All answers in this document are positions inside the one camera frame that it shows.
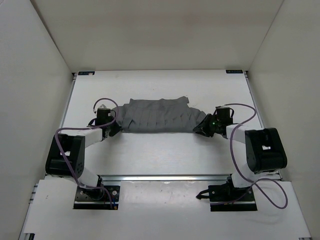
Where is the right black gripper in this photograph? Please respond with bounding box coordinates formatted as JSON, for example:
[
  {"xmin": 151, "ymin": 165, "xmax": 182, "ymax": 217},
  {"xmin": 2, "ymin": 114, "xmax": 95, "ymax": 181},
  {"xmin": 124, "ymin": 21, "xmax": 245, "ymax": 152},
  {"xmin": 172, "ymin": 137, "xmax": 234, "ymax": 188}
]
[{"xmin": 193, "ymin": 114, "xmax": 221, "ymax": 138}]

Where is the grey pleated skirt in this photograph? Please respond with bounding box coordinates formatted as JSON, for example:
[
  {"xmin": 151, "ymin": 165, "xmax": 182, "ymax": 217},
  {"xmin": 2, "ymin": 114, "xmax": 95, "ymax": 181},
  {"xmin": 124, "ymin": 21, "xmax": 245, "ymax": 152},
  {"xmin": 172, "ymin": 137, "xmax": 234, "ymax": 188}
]
[{"xmin": 116, "ymin": 96, "xmax": 207, "ymax": 134}]

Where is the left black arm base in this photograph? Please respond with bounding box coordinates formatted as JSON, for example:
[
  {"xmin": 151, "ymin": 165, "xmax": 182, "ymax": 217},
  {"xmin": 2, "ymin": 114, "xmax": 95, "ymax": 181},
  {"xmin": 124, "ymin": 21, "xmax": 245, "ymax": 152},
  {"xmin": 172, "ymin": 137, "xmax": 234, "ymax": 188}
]
[{"xmin": 73, "ymin": 179, "xmax": 121, "ymax": 211}]

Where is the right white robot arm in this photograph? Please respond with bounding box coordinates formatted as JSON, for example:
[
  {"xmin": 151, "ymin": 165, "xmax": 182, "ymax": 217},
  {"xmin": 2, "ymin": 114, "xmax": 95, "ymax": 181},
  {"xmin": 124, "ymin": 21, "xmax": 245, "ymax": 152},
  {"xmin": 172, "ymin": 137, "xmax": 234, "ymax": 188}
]
[{"xmin": 193, "ymin": 105, "xmax": 288, "ymax": 200}]

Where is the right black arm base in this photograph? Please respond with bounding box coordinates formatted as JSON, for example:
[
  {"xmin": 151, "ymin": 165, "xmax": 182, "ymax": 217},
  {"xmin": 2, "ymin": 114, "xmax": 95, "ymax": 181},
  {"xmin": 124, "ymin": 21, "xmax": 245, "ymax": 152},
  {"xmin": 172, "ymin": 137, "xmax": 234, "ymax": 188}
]
[{"xmin": 196, "ymin": 177, "xmax": 258, "ymax": 212}]

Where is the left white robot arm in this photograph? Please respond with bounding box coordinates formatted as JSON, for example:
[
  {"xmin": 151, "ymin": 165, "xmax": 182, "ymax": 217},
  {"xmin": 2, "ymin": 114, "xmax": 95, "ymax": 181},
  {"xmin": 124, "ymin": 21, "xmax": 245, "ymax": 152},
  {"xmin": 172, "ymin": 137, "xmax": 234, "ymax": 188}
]
[{"xmin": 45, "ymin": 108, "xmax": 122, "ymax": 199}]

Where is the left blue table label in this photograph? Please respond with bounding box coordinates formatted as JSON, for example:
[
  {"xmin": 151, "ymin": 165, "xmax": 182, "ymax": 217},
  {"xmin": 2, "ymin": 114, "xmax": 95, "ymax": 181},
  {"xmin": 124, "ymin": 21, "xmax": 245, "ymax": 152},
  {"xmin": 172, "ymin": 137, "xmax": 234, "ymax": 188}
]
[{"xmin": 77, "ymin": 71, "xmax": 95, "ymax": 76}]

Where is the blue table label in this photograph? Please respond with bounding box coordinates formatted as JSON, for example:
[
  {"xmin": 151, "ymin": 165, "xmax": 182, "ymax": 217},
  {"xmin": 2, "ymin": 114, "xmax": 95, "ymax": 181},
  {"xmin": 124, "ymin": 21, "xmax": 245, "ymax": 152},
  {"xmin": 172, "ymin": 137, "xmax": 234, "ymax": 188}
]
[
  {"xmin": 225, "ymin": 69, "xmax": 243, "ymax": 74},
  {"xmin": 77, "ymin": 71, "xmax": 95, "ymax": 76}
]

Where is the right blue table label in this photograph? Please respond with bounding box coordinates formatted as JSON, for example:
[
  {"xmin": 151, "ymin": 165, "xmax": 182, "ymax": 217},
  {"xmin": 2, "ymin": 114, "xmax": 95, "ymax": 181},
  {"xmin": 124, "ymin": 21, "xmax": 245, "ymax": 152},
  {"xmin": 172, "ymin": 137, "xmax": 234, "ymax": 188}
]
[{"xmin": 225, "ymin": 69, "xmax": 243, "ymax": 74}]

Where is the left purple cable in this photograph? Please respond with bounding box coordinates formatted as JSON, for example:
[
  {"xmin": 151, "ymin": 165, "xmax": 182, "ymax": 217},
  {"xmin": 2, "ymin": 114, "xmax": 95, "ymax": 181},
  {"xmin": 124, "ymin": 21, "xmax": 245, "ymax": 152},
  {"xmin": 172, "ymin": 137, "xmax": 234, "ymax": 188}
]
[{"xmin": 56, "ymin": 97, "xmax": 120, "ymax": 210}]

